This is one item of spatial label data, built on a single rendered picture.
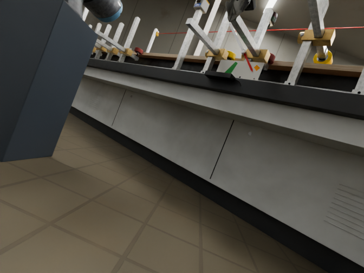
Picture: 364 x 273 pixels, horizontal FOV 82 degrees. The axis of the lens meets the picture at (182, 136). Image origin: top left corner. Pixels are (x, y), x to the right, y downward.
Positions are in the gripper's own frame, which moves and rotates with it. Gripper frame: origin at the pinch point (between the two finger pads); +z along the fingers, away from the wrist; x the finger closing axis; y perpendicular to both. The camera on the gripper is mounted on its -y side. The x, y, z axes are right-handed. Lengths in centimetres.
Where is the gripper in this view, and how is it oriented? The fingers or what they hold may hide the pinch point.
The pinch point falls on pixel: (232, 20)
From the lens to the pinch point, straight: 98.7
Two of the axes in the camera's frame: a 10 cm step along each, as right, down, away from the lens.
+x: 7.0, 3.0, -6.5
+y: -5.9, -2.6, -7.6
